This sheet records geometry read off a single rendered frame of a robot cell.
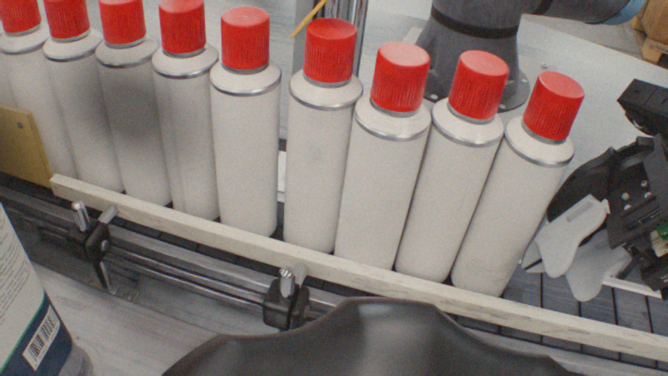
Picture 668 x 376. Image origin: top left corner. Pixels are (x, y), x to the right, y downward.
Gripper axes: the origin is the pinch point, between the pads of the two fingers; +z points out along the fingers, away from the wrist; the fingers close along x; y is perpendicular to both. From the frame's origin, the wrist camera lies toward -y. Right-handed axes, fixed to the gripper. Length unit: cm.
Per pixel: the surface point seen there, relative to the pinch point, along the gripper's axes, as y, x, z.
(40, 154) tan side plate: 4.2, -38.3, 21.4
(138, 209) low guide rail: 4.8, -27.6, 18.2
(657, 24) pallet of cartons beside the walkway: -295, 142, -3
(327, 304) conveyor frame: 5.9, -10.6, 12.8
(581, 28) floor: -315, 118, 40
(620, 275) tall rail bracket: -8.7, 16.3, 0.8
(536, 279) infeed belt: -2.2, 4.7, 3.6
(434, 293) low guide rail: 4.9, -5.6, 5.5
